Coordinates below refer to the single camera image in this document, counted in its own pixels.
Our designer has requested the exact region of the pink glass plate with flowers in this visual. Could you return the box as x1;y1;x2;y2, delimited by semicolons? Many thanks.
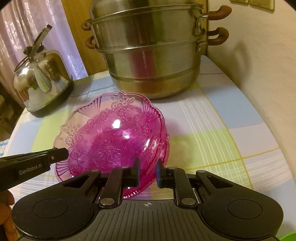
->
53;91;170;198

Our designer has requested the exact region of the green plastic bowl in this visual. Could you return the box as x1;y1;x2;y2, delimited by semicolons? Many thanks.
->
279;232;296;241

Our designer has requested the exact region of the person's left hand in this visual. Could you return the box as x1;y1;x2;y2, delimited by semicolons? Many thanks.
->
1;190;19;241

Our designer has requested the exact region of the dark slatted rack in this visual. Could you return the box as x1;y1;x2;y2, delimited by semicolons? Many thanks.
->
0;84;23;134

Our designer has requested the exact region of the stainless steel kettle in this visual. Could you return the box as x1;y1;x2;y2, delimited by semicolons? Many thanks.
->
13;25;74;118

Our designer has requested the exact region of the stacked steel steamer pot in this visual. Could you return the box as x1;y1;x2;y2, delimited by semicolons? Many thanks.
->
81;1;232;99

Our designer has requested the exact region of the lilac curtain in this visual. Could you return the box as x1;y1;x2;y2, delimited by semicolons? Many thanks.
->
1;1;87;105

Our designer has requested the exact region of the double wall socket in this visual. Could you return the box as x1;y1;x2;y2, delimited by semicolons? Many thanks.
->
230;0;275;11

